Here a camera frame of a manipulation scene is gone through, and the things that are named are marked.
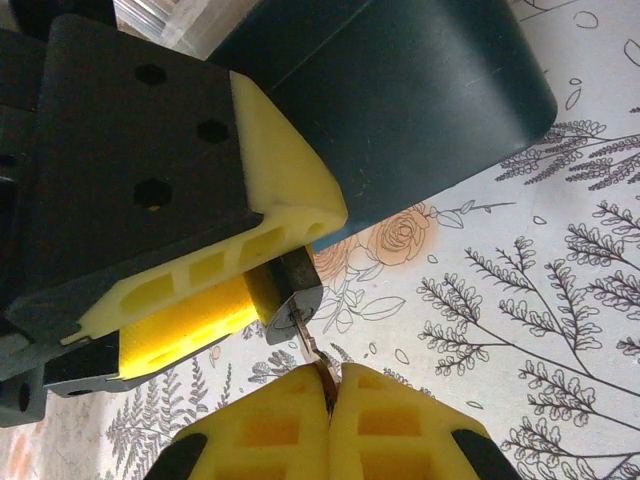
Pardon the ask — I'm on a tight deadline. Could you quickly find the dark teal box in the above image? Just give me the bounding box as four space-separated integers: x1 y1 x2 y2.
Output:
206 0 559 251

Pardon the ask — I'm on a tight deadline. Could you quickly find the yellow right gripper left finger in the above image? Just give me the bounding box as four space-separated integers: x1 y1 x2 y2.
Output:
143 363 332 480

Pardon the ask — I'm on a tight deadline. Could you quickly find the silver key with brass bow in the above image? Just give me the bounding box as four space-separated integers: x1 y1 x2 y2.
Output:
288 307 344 422

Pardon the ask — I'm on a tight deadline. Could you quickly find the black padlock with silver shackle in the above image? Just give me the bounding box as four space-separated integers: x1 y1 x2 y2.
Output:
244 247 324 346

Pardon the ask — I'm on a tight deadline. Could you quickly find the white floral line-print tablecloth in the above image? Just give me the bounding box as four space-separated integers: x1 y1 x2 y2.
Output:
0 0 640 480

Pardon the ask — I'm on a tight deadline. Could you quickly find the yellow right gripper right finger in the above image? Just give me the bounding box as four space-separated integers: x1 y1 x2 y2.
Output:
327 362 527 480

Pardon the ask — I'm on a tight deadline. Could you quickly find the clear plastic box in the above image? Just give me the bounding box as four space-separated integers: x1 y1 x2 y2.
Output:
112 0 222 59

